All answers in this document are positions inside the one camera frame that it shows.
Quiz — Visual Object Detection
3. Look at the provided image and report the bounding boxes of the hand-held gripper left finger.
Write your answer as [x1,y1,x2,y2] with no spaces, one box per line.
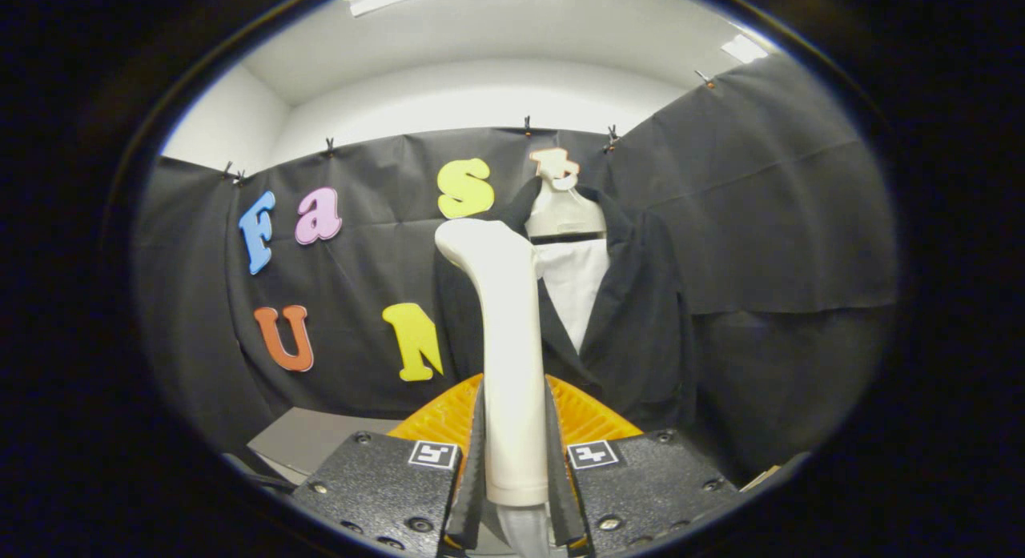
[290,372,486,557]

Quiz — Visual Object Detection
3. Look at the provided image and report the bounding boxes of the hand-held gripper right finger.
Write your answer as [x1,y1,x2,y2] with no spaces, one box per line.
[545,374,742,557]

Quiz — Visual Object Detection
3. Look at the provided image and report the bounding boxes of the white garment steamer head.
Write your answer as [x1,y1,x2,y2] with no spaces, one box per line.
[434,219,552,508]

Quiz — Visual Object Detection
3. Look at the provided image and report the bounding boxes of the black jacket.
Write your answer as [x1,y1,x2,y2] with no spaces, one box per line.
[434,178,697,431]

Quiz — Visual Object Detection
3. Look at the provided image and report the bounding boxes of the grey cabinet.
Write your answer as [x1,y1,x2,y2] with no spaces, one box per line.
[247,406,401,483]

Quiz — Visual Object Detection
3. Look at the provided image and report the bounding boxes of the white mannequin torso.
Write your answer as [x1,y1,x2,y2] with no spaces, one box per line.
[525,174,611,355]

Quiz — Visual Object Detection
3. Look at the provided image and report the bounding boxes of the black backdrop cloth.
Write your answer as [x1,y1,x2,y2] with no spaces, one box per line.
[132,54,899,479]

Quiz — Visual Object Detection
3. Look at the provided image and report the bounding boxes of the small ceiling light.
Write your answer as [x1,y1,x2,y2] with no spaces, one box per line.
[721,34,768,64]

